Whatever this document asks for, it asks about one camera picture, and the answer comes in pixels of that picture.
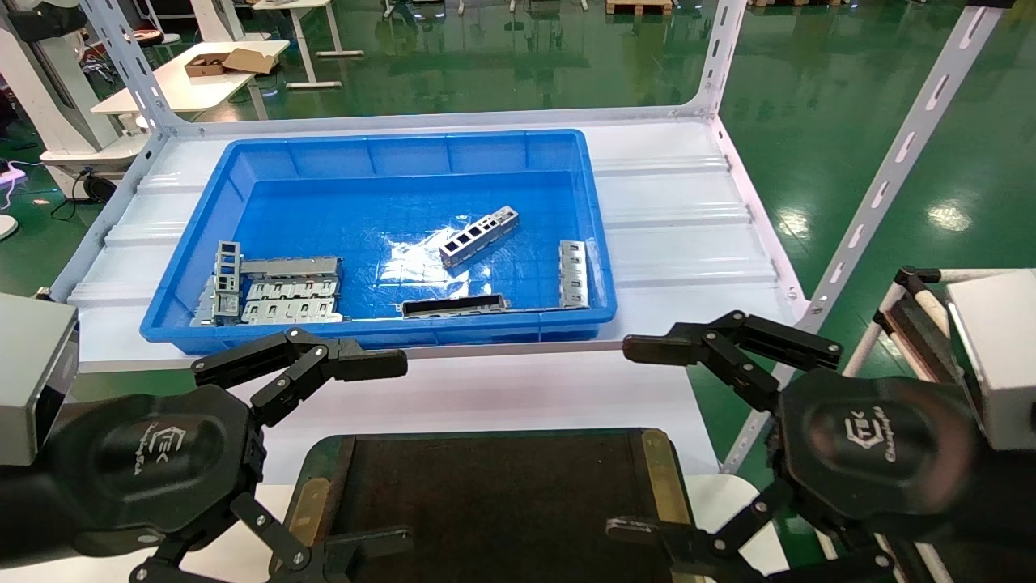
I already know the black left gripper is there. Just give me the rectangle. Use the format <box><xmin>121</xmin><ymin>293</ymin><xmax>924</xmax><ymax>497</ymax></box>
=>
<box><xmin>32</xmin><ymin>326</ymin><xmax>414</xmax><ymax>583</ymax></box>

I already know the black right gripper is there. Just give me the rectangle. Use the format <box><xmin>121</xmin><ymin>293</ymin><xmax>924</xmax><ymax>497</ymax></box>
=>
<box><xmin>607</xmin><ymin>310</ymin><xmax>982</xmax><ymax>583</ymax></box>

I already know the metal bracket with square holes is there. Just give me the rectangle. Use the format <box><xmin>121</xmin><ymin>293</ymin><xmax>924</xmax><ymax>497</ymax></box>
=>
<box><xmin>439</xmin><ymin>205</ymin><xmax>520</xmax><ymax>269</ymax></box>

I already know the black container with gold edges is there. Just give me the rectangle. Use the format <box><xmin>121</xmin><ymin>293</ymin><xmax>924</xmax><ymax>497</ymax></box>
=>
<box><xmin>271</xmin><ymin>428</ymin><xmax>698</xmax><ymax>583</ymax></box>

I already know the blue plastic bin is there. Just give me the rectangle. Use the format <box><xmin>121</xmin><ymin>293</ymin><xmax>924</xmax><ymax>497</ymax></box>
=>
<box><xmin>139</xmin><ymin>128</ymin><xmax>618</xmax><ymax>355</ymax></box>

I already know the white metal shelf rack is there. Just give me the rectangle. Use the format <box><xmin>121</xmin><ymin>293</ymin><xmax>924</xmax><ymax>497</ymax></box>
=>
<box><xmin>50</xmin><ymin>0</ymin><xmax>1008</xmax><ymax>474</ymax></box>

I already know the white table with cardboard box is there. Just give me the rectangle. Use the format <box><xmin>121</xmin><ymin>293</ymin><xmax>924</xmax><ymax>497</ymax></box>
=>
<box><xmin>91</xmin><ymin>39</ymin><xmax>291</xmax><ymax>122</ymax></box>

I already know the open brown cardboard box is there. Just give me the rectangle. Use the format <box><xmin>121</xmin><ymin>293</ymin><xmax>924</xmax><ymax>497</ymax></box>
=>
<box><xmin>185</xmin><ymin>48</ymin><xmax>281</xmax><ymax>79</ymax></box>

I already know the white desk with metal legs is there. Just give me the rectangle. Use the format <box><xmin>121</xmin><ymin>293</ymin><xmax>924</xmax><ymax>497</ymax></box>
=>
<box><xmin>251</xmin><ymin>0</ymin><xmax>365</xmax><ymax>89</ymax></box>

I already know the white machine base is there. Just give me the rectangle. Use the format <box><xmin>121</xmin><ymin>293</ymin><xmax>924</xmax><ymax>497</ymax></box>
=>
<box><xmin>0</xmin><ymin>0</ymin><xmax>151</xmax><ymax>175</ymax></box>

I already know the upright metal bracket with windows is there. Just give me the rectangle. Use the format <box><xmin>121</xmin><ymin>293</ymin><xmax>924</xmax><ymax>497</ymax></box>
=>
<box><xmin>213</xmin><ymin>240</ymin><xmax>243</xmax><ymax>318</ymax></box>

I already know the long dark hollow metal bracket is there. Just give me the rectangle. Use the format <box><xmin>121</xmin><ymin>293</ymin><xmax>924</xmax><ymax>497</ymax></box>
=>
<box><xmin>401</xmin><ymin>293</ymin><xmax>511</xmax><ymax>319</ymax></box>

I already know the pipe frame cart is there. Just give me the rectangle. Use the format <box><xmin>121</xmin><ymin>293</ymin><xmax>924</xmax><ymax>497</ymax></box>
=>
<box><xmin>842</xmin><ymin>266</ymin><xmax>972</xmax><ymax>391</ymax></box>

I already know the short ribbed metal bracket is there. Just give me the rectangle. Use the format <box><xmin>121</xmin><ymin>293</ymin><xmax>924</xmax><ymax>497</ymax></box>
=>
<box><xmin>558</xmin><ymin>240</ymin><xmax>588</xmax><ymax>309</ymax></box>

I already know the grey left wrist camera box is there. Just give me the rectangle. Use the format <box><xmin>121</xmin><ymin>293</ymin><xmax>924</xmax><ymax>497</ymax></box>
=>
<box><xmin>0</xmin><ymin>291</ymin><xmax>79</xmax><ymax>468</ymax></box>

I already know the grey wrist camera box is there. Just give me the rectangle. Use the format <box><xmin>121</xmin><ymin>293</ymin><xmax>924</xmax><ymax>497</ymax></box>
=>
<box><xmin>0</xmin><ymin>291</ymin><xmax>79</xmax><ymax>468</ymax></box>
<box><xmin>945</xmin><ymin>270</ymin><xmax>1036</xmax><ymax>452</ymax></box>

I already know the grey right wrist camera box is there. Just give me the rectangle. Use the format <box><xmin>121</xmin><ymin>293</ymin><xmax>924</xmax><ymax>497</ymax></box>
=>
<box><xmin>945</xmin><ymin>270</ymin><xmax>1036</xmax><ymax>452</ymax></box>

